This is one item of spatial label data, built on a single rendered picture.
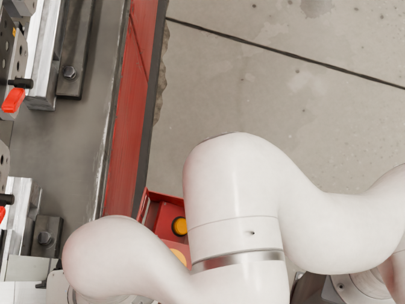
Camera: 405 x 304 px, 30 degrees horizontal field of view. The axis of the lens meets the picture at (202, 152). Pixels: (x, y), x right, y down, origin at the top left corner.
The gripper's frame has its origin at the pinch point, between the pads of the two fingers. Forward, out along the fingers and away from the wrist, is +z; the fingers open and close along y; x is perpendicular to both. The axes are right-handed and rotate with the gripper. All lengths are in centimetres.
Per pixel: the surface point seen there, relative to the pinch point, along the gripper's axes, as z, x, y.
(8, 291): 7.1, -4.4, -2.4
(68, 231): 11.4, 10.3, -16.0
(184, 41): 65, 82, -98
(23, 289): 5.2, -2.2, -2.7
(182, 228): 7.8, 37.8, -18.7
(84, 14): 8, 10, -65
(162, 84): 70, 76, -82
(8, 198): -17.2, -16.2, -14.6
